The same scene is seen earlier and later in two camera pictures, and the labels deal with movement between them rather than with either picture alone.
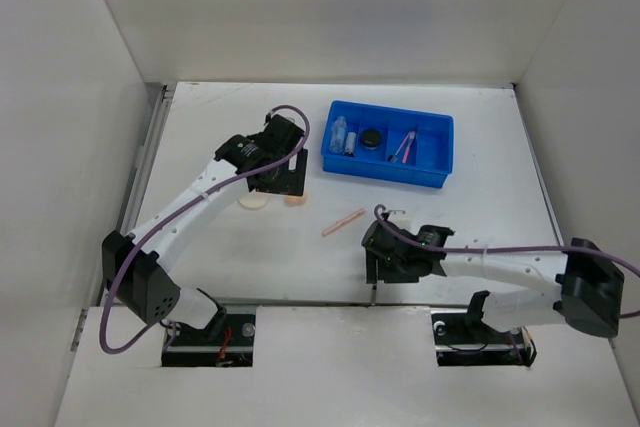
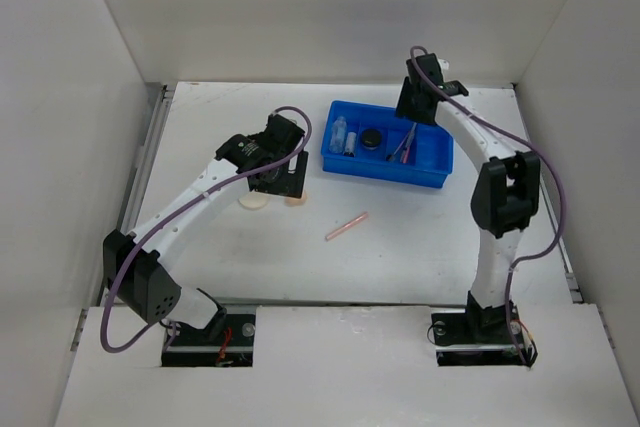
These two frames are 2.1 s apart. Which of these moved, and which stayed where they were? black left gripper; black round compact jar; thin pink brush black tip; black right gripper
Moved: black right gripper
Stayed: thin pink brush black tip; black round compact jar; black left gripper
